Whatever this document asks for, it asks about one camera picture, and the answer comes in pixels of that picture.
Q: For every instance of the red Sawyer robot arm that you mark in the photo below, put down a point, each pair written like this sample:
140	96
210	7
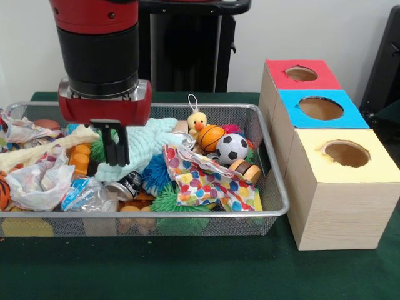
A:
100	56

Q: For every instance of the shallow clear mesh bin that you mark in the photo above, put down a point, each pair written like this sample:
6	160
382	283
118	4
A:
206	225

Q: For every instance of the black drink can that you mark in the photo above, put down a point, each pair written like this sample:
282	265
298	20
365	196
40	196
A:
125	186

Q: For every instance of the yellow duck toy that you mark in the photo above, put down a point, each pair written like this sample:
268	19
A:
197	120

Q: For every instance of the dark green tablecloth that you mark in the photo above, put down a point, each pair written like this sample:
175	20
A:
187	269

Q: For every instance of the white plastic bag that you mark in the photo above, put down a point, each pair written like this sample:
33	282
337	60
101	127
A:
40	181

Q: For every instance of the wooden burger toy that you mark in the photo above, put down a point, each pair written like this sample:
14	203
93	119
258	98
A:
247	169

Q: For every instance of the green spiky ball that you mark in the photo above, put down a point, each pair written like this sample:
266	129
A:
98	149

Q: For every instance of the small soccer ball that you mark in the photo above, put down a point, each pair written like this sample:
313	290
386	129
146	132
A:
232	147

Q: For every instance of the small orange basketball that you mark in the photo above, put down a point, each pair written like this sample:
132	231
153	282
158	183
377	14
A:
211	137

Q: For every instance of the mint green knit cloth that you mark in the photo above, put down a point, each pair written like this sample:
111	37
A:
150	144

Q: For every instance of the wooden box with three holes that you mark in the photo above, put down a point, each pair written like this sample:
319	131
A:
337	212

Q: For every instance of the colourful polka-dot cloth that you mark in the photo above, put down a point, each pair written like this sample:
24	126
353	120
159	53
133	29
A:
203	182

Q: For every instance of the black floor stand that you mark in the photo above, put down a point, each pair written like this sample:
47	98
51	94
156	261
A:
384	69

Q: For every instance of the cream cloth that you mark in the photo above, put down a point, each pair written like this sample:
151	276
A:
44	151

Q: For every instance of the dark green side table cloth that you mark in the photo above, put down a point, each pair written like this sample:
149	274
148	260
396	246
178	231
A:
389	112

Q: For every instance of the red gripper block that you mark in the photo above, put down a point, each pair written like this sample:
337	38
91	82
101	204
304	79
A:
106	111

